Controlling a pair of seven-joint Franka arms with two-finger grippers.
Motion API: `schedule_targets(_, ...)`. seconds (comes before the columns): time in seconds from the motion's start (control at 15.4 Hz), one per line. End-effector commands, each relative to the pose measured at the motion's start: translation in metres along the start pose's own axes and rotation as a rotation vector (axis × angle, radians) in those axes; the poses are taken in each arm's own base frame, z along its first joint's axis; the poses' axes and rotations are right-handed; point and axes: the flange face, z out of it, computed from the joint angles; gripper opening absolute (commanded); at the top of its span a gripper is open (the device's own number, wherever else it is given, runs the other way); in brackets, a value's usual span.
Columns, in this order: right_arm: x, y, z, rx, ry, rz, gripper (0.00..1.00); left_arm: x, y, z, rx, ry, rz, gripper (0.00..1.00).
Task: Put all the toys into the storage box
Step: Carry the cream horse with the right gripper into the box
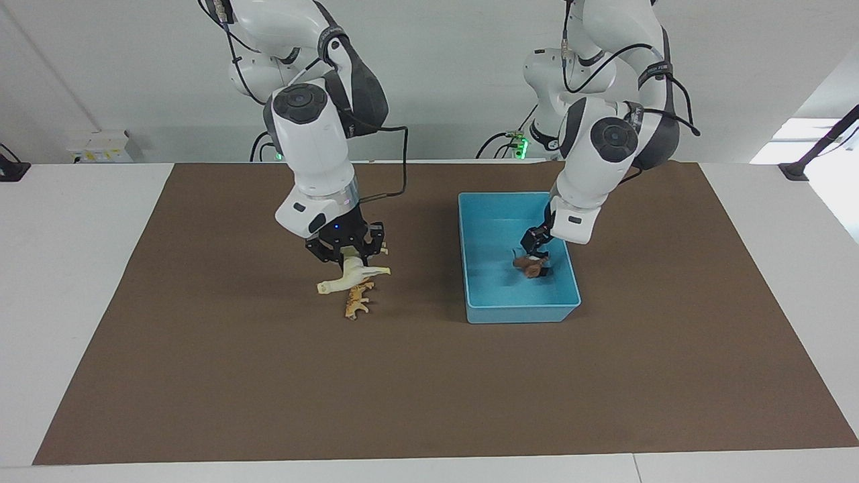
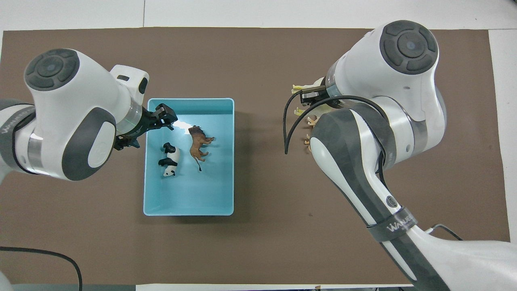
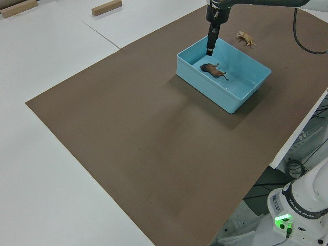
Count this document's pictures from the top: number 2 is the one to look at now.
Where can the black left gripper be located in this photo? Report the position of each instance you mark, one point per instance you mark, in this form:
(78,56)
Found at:
(147,123)

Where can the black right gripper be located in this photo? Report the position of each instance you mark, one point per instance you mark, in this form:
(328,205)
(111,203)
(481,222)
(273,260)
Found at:
(330,101)

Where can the cream camel toy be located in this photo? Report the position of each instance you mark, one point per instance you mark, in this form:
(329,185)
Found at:
(309,86)

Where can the orange striped tiger toy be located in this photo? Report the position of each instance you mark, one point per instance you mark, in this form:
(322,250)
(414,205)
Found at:
(312,120)

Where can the black and white panda toy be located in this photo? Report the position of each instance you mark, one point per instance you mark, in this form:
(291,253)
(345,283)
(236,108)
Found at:
(171,157)

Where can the brown lion toy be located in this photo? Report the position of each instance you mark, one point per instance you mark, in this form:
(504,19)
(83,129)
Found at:
(198,143)

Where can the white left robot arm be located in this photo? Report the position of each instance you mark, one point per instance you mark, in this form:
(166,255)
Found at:
(76,117)

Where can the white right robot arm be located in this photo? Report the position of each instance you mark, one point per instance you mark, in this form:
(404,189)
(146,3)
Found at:
(383,101)

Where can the light blue storage box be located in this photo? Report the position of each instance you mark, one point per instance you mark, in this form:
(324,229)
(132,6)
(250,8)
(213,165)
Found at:
(210,190)

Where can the brown table mat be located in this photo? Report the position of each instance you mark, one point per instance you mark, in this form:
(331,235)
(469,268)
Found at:
(242,250)

